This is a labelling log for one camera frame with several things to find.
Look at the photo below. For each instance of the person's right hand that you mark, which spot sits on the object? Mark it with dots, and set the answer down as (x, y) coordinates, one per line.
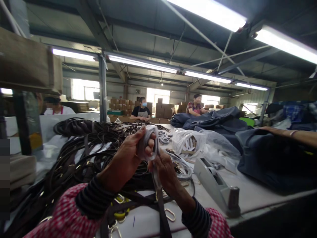
(166, 173)

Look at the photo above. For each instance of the person's left hand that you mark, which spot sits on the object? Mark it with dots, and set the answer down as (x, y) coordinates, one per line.
(125, 158)

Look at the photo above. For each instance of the person's right fingers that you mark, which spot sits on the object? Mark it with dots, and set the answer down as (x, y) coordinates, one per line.
(161, 160)

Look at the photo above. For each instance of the stack of cartons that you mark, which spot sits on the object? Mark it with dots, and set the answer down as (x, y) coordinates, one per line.
(164, 110)

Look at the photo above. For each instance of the grey tape dispenser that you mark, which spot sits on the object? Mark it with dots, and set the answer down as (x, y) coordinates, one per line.
(218, 184)

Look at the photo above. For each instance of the pile of dark blue bags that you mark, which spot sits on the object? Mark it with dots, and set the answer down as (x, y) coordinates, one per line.
(213, 120)

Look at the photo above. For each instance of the fluorescent ceiling lamp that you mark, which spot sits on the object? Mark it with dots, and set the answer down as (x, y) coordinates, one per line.
(142, 64)
(251, 86)
(287, 44)
(206, 76)
(73, 54)
(210, 13)

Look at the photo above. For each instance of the green chair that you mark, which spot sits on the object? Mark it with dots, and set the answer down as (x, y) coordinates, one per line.
(247, 121)

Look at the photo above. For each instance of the dark blue fabric bag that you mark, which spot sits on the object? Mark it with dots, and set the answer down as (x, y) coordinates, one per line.
(272, 163)

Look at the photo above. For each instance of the grey flat boxes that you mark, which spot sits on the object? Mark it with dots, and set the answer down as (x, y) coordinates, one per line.
(22, 171)

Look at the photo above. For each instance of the blue plaid cloth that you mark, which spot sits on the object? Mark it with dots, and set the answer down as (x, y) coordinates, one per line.
(294, 111)

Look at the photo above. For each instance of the brown cardboard shelf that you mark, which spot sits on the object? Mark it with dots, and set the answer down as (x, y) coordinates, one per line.
(24, 64)

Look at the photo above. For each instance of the grey metal post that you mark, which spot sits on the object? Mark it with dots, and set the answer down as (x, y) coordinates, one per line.
(102, 94)

